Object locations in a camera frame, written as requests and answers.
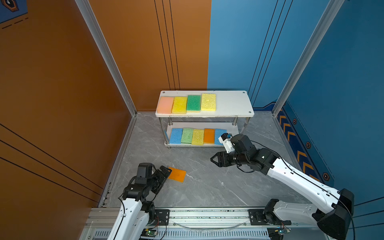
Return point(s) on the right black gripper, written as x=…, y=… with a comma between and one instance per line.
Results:
x=220, y=155

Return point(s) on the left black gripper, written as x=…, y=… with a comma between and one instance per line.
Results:
x=162, y=177

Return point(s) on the orange sponge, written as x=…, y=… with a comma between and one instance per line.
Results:
x=177, y=175
x=209, y=136

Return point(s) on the blue sponge row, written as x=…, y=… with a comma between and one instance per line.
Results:
x=176, y=136
x=218, y=134

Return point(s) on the pale yellow sponge row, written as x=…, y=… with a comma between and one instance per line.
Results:
x=198, y=137

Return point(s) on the light green sponge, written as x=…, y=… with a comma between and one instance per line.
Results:
x=187, y=136

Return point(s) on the dark green sponge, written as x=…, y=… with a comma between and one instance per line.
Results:
x=194, y=103

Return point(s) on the pink sponge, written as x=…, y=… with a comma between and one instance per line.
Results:
x=165, y=105

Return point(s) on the bright yellow sponge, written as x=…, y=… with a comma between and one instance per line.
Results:
x=179, y=106

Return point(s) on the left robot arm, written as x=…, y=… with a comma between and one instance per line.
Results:
x=136, y=212

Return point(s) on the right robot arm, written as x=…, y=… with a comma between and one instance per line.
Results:
x=329, y=209

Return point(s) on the white two-tier shelf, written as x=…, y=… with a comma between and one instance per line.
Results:
x=230, y=105

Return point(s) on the green circuit board left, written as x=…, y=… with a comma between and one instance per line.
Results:
x=152, y=233

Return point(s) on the circuit board right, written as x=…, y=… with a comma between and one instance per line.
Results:
x=278, y=233

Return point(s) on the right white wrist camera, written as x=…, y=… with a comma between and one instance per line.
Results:
x=225, y=140

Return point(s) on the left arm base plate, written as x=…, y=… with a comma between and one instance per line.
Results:
x=159, y=217

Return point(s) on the aluminium front rail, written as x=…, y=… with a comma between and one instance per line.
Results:
x=225, y=223

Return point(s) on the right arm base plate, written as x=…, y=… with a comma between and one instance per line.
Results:
x=258, y=217

